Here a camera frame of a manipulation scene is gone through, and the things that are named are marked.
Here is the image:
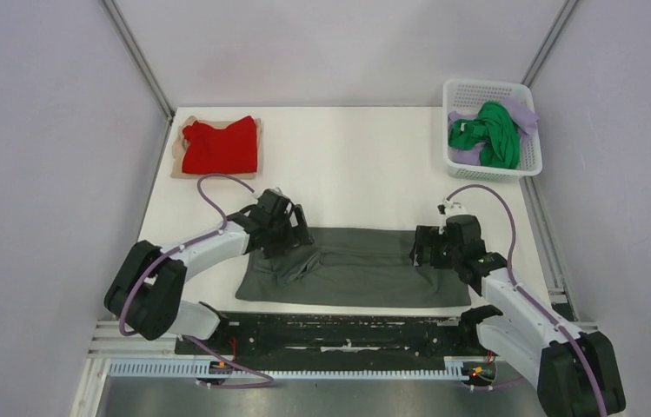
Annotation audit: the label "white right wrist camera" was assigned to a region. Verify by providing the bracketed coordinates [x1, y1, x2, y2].
[437, 197, 468, 230]

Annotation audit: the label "grey t shirt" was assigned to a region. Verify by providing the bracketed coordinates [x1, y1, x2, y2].
[236, 228, 471, 308]

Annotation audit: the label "aluminium frame rails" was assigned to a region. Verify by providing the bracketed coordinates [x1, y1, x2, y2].
[71, 178, 611, 417]

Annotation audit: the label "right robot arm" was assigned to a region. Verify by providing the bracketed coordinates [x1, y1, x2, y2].
[409, 215, 627, 416]

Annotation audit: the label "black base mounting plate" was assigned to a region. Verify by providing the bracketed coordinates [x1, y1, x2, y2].
[205, 312, 496, 371]

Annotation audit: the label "right aluminium corner post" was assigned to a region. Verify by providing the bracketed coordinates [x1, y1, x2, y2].
[521, 0, 581, 88]

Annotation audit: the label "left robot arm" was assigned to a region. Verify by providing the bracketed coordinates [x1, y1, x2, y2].
[103, 189, 313, 354]

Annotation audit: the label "green t shirt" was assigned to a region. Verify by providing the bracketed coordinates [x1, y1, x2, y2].
[447, 101, 521, 170]

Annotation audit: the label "white slotted cable duct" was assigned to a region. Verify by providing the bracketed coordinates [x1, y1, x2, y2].
[107, 359, 473, 382]

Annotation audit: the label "lilac t shirt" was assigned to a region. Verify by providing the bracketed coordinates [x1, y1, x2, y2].
[447, 96, 541, 168]

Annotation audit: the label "aluminium corner post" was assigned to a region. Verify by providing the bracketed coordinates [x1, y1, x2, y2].
[521, 0, 581, 88]
[99, 0, 175, 122]

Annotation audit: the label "red folded t shirt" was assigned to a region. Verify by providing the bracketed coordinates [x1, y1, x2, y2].
[181, 116, 259, 175]

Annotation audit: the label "left aluminium corner post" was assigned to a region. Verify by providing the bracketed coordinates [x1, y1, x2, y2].
[99, 0, 175, 122]

